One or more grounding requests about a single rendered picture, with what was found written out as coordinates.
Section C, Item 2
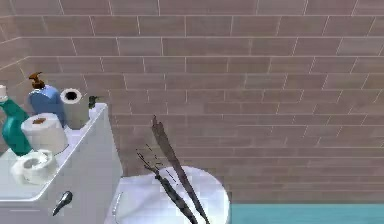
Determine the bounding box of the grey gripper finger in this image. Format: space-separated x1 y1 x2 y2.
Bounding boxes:
136 152 200 224
151 115 211 224

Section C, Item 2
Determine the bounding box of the small dark green object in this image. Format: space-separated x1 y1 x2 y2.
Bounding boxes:
87 95 100 110

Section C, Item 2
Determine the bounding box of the grey flush lever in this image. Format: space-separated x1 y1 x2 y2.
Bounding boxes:
51 190 74 217

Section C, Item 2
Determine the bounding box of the white toilet paper roll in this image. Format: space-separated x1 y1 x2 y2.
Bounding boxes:
10 148 58 185
59 87 91 131
20 112 70 155

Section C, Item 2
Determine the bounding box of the blue soap dispenser bottle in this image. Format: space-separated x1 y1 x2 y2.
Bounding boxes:
27 71 68 128

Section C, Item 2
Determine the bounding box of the teal spray bottle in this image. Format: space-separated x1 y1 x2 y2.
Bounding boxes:
0 84 33 157

